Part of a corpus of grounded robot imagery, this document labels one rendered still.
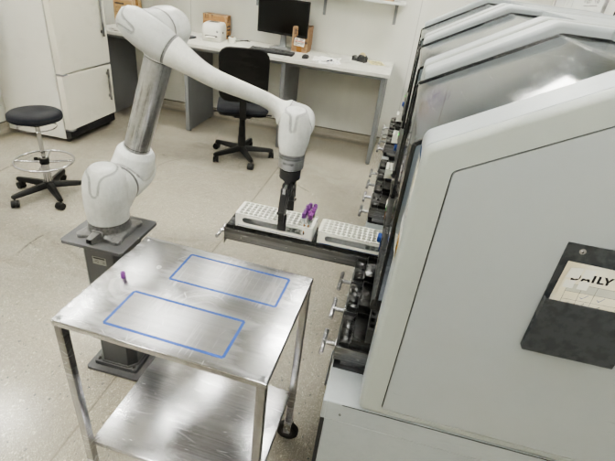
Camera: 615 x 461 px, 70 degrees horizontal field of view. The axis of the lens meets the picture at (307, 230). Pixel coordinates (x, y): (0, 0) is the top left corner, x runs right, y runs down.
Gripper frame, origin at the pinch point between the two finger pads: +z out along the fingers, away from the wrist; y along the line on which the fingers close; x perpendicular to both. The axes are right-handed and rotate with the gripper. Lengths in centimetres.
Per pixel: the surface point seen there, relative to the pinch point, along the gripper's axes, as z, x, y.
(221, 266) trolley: 4.3, -12.5, 31.8
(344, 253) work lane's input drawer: 5.7, 24.5, 6.6
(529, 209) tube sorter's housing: -50, 58, 65
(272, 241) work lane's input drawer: 7.0, -2.7, 6.6
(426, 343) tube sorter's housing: -14, 49, 65
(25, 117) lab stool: 24, -201, -97
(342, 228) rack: -0.3, 21.7, -0.8
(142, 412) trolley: 58, -32, 53
